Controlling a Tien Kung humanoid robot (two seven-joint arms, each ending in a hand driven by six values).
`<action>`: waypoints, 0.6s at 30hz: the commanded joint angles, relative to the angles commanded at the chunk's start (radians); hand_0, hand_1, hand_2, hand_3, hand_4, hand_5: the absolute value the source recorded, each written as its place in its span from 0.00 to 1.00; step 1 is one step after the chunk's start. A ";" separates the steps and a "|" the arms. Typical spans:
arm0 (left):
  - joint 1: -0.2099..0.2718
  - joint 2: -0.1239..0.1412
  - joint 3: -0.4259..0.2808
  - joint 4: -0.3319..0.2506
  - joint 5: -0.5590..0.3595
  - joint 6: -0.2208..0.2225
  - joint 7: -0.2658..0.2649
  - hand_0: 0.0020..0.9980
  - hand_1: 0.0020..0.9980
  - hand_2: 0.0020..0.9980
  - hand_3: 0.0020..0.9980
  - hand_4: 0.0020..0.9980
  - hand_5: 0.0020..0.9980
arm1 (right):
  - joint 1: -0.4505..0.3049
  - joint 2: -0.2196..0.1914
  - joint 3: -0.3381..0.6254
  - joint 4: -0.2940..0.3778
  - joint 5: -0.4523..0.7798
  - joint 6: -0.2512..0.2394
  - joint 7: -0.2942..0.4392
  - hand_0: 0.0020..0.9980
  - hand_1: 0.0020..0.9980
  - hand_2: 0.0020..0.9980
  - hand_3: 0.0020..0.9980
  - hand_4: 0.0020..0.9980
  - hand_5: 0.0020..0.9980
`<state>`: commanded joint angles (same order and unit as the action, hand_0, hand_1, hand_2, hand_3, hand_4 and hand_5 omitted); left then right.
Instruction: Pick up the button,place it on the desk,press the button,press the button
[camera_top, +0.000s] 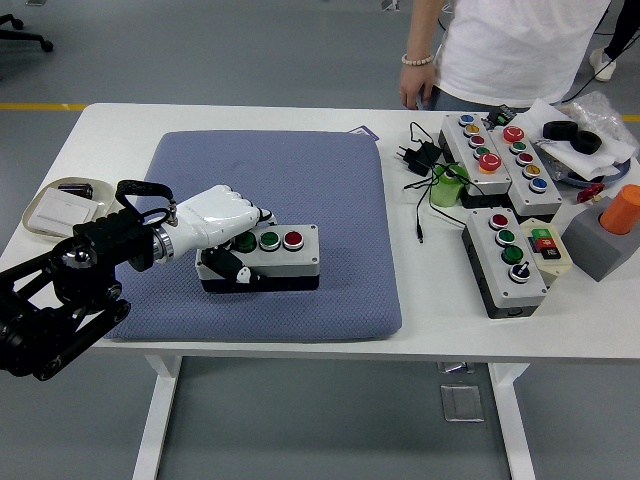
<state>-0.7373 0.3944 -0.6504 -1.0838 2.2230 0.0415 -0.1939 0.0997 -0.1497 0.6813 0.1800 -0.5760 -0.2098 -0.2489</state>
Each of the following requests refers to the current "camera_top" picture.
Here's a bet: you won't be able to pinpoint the five-button box with emergency stop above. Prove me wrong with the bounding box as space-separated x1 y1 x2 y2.
487 124 564 219
438 112 514 210

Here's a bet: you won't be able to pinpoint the blue-grey round plate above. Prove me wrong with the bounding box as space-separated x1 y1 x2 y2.
549 154 637 190

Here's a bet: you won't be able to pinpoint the black office chair base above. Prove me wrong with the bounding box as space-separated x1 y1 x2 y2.
0 13 55 54

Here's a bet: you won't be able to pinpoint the cream oval tray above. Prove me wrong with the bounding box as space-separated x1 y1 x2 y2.
21 175 116 241

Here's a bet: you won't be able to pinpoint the metal floor socket plate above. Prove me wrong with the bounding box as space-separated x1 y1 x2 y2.
438 382 486 424

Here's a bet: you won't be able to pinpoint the cream switch green red buttons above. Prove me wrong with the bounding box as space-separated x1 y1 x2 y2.
518 218 573 289

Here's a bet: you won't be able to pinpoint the blue-grey padded mat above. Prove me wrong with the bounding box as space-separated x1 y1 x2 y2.
102 130 404 344

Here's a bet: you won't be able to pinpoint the white sneaker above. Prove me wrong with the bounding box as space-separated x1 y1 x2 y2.
588 47 618 83

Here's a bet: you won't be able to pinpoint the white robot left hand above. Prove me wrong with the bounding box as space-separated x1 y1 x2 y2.
172 184 277 287

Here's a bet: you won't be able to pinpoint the four-button grey control box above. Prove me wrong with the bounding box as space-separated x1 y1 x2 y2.
194 223 321 294
460 207 549 320

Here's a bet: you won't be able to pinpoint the person in black trousers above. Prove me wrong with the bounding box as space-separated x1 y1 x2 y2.
588 0 640 83

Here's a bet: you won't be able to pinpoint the white wall switch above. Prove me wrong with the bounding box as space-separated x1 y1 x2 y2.
24 192 99 237

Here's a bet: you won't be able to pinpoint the person's right hand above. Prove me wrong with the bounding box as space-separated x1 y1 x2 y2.
398 62 436 111

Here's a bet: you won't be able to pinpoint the orange cylinder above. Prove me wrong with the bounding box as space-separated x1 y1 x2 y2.
599 184 640 236

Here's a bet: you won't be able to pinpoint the grey block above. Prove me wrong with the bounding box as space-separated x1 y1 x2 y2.
559 196 640 284

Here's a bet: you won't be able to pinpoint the clear bubble wrap bag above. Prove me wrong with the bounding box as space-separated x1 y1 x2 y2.
562 90 639 156

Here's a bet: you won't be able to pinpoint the red knob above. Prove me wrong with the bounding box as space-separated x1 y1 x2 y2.
576 182 606 204

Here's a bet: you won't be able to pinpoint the green cylinder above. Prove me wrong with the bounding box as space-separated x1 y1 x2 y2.
429 163 470 209

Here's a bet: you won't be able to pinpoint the white foam sheet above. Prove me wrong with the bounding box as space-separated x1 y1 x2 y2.
514 98 640 181

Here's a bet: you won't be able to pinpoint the black power adapter with cord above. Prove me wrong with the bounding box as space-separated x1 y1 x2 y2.
397 121 471 246

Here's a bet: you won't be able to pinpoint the small black relay module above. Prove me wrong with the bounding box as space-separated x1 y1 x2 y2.
482 103 519 129

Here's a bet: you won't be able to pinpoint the white table leg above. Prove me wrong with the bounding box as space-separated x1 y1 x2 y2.
130 355 184 480
487 362 537 480

